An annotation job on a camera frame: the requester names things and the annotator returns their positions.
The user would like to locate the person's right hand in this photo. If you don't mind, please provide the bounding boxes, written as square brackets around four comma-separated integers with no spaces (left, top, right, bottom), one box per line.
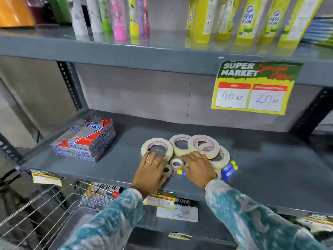
[181,151,218,189]

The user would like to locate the person's left hand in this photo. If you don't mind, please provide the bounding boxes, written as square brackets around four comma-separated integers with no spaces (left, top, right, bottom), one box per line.
[131,149,170,199]

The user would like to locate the person's right forearm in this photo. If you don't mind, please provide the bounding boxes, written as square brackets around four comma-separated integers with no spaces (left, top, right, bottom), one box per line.
[204,179,329,250]

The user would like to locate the person's left forearm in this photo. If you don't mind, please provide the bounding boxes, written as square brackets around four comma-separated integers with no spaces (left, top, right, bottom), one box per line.
[58,188,144,250]

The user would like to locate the large cream masking tape roll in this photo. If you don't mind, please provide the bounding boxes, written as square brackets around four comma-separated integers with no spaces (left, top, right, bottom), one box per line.
[187,134,220,160]
[169,134,193,157]
[209,145,231,170]
[141,137,174,162]

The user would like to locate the small yellow shelf label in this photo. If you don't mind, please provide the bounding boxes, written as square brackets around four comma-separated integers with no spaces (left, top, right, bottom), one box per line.
[31,170,63,187]
[143,190,176,211]
[168,232,193,241]
[297,213,333,233]

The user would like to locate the black white paper sign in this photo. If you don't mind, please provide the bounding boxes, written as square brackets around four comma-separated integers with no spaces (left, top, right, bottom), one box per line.
[156,197,199,223]

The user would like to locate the white printed book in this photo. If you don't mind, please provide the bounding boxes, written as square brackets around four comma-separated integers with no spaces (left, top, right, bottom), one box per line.
[83,182,124,207]

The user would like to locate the stack of silver red boxes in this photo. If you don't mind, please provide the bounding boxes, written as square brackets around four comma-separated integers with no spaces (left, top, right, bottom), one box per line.
[50,116,116,162]

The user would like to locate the grey metal shelf board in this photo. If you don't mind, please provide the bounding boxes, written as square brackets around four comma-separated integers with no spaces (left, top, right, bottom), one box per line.
[0,24,333,88]
[20,109,333,215]

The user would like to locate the yellow green price sign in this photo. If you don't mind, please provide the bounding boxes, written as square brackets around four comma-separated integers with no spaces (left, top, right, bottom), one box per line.
[211,61,304,115]

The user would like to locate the black perforated shelf upright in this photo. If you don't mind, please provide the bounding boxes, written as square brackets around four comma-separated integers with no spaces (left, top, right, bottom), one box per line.
[0,132,24,165]
[56,61,84,111]
[288,87,333,137]

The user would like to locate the thin pink tube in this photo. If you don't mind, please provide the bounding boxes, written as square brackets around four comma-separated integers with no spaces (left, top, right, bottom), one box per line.
[143,0,150,34]

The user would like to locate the yellow tube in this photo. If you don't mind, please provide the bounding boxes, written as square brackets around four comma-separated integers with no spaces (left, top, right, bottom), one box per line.
[128,0,140,37]

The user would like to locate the purple tube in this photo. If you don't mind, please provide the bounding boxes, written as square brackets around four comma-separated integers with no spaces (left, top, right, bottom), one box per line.
[137,0,145,36]

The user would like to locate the wide pink tube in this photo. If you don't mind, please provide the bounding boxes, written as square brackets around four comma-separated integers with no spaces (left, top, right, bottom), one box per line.
[110,0,128,41]

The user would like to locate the green tube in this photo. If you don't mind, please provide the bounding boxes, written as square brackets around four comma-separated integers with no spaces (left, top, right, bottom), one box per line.
[98,0,112,32]

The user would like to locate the row of yellow glue bottles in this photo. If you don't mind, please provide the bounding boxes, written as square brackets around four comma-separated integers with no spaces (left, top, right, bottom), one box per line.
[186,0,325,50]

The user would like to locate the white plain tube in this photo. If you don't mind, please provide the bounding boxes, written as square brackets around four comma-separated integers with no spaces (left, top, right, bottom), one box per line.
[85,0,104,34]

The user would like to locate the green packet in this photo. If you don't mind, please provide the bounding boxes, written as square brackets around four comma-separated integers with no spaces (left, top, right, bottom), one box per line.
[46,0,72,24]

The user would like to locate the stack of blue packets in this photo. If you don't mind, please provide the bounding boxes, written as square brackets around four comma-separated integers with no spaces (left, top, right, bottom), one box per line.
[302,18,333,49]

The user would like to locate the dark red packet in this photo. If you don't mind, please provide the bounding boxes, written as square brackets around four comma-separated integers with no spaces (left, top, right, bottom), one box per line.
[25,0,48,24]

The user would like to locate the orange packet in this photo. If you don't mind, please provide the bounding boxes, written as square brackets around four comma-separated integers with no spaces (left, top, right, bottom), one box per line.
[0,0,36,28]

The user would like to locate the wire shopping cart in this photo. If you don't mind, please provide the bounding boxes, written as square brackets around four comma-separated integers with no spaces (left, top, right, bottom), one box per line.
[0,179,123,250]

